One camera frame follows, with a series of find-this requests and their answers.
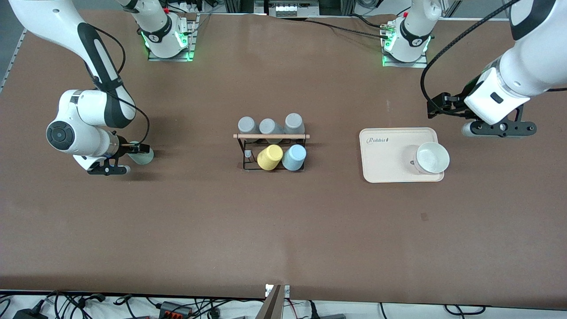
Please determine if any white socket power strip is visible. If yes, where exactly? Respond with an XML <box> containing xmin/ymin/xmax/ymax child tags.
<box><xmin>268</xmin><ymin>0</ymin><xmax>320</xmax><ymax>18</ymax></box>

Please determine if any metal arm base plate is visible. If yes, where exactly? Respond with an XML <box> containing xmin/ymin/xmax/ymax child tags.
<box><xmin>381</xmin><ymin>20</ymin><xmax>429</xmax><ymax>69</ymax></box>
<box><xmin>147</xmin><ymin>12</ymin><xmax>198</xmax><ymax>62</ymax></box>

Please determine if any white bowl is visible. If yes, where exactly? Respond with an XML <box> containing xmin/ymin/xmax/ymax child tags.
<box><xmin>413</xmin><ymin>142</ymin><xmax>450</xmax><ymax>175</ymax></box>

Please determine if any light blue cup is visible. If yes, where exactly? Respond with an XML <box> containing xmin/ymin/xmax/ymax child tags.
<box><xmin>282</xmin><ymin>144</ymin><xmax>307</xmax><ymax>171</ymax></box>

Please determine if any yellow cup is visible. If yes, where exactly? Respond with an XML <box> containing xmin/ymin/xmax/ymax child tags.
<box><xmin>257</xmin><ymin>144</ymin><xmax>284</xmax><ymax>171</ymax></box>

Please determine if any grey cup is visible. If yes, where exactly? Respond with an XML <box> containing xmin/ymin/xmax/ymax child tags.
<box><xmin>284</xmin><ymin>113</ymin><xmax>305</xmax><ymax>136</ymax></box>
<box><xmin>238</xmin><ymin>116</ymin><xmax>260</xmax><ymax>143</ymax></box>
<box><xmin>259</xmin><ymin>118</ymin><xmax>284</xmax><ymax>144</ymax></box>

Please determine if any black cable on table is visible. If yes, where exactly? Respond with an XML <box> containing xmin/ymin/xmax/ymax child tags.
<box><xmin>283</xmin><ymin>16</ymin><xmax>393</xmax><ymax>40</ymax></box>

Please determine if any black power adapter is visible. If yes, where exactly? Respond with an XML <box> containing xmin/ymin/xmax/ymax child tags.
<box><xmin>12</xmin><ymin>307</ymin><xmax>49</xmax><ymax>319</ymax></box>

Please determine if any perforated metal rail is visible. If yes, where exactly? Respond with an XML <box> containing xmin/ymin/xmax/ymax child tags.
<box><xmin>0</xmin><ymin>27</ymin><xmax>28</xmax><ymax>94</ymax></box>

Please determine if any black wire cup rack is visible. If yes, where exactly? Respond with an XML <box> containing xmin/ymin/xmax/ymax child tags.
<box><xmin>233</xmin><ymin>132</ymin><xmax>311</xmax><ymax>172</ymax></box>

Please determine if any mint green cup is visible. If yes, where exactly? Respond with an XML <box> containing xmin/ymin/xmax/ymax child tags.
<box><xmin>128</xmin><ymin>148</ymin><xmax>155</xmax><ymax>166</ymax></box>

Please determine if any beige rectangular tray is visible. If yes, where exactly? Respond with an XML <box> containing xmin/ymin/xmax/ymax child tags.
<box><xmin>359</xmin><ymin>128</ymin><xmax>445</xmax><ymax>183</ymax></box>

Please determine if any orange black connector block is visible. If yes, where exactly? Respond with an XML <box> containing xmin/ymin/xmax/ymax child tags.
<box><xmin>159</xmin><ymin>301</ymin><xmax>194</xmax><ymax>318</ymax></box>

